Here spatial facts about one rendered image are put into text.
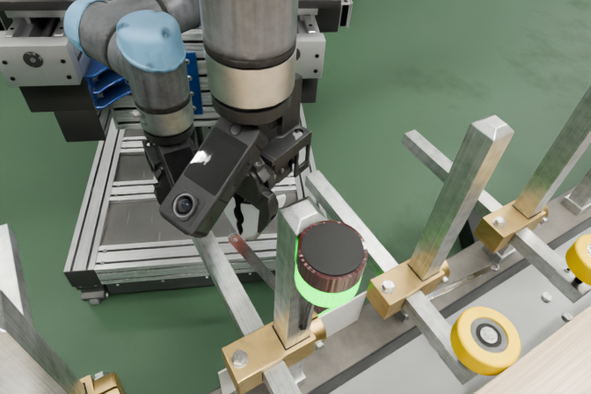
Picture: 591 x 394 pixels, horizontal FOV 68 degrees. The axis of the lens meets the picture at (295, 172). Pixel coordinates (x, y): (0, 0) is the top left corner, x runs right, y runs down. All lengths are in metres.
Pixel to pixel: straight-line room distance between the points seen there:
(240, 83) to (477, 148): 0.30
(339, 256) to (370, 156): 1.77
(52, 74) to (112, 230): 0.74
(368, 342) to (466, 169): 0.38
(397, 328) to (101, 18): 0.67
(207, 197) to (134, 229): 1.21
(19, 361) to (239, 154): 0.22
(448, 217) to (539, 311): 0.49
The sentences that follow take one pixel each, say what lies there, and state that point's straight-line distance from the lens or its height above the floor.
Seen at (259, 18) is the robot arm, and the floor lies 1.29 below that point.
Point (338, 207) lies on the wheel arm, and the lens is 0.80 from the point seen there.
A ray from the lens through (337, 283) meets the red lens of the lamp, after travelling 0.37.
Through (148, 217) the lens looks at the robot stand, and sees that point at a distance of 1.61.
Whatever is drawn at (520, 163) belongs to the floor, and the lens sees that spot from 2.39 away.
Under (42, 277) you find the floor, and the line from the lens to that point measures 1.85.
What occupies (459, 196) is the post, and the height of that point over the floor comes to 1.03.
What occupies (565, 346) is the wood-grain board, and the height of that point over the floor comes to 0.90.
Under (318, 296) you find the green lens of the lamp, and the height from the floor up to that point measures 1.10.
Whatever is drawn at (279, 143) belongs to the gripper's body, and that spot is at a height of 1.15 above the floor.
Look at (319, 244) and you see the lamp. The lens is 0.38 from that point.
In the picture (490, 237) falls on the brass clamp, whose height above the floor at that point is 0.82.
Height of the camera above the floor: 1.44
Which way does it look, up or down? 46 degrees down
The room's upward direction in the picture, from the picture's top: 4 degrees clockwise
